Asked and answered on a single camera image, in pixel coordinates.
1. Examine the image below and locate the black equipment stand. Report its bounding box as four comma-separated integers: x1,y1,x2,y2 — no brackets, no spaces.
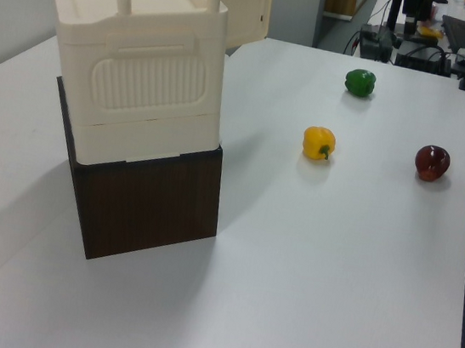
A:
385,0,437,43

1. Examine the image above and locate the yellow bell pepper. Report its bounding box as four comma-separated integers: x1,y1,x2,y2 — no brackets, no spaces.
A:
300,124,338,164

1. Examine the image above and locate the cream cabinet door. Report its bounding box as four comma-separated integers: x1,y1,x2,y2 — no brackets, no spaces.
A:
205,0,274,54

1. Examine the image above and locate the tan wooden board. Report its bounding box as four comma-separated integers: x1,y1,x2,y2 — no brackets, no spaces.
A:
321,0,382,23

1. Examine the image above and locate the black flat base box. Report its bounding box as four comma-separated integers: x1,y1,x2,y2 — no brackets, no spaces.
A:
394,39,454,77

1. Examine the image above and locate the black computer keyboard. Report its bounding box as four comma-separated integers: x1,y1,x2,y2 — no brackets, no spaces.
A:
437,14,465,55

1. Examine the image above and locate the dark brown wooden box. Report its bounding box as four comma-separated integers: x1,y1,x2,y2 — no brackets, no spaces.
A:
33,75,235,277

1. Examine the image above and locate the green bell pepper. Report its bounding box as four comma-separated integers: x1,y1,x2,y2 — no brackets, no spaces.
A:
343,66,378,100

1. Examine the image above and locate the black camera device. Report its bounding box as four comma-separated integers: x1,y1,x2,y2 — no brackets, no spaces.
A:
355,23,396,65

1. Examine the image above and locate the cream plastic cabinet with handle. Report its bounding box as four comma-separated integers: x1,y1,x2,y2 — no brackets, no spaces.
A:
21,0,239,183

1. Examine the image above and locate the dark red bell pepper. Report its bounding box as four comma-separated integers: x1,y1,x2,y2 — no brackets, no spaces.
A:
412,143,454,185

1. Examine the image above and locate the small yellow object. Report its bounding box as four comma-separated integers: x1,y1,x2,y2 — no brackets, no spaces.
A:
417,26,444,40

